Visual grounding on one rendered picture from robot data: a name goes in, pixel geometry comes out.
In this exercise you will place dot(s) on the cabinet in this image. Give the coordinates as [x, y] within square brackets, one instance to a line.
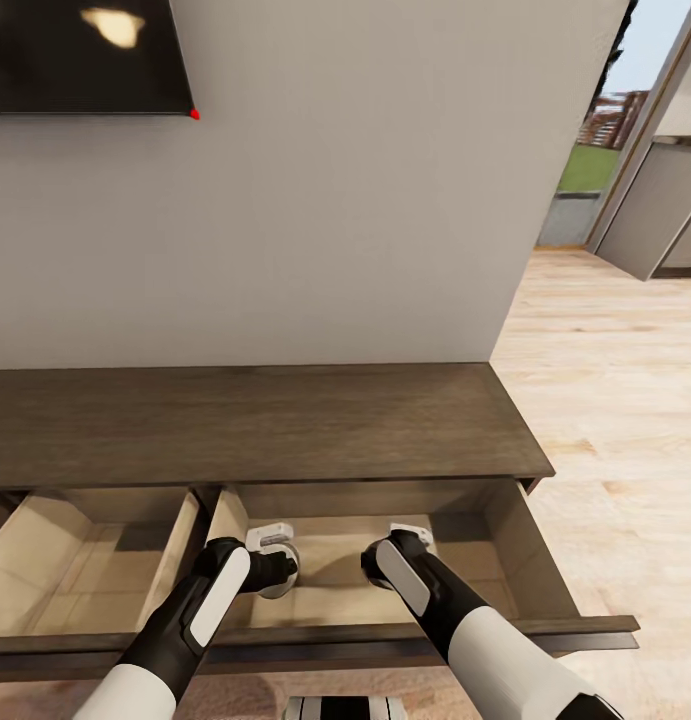
[112, 481]

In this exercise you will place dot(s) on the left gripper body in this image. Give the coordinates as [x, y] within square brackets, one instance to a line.
[272, 571]

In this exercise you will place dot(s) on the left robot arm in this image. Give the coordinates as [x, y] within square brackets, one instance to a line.
[155, 670]

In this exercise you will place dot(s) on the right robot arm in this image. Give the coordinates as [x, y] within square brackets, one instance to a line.
[506, 676]

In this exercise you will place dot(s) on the wall mounted tv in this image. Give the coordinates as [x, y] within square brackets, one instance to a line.
[93, 58]

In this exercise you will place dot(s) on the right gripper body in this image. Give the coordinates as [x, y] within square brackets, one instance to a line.
[371, 567]

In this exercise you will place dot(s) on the fixed window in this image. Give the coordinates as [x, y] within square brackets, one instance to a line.
[648, 47]

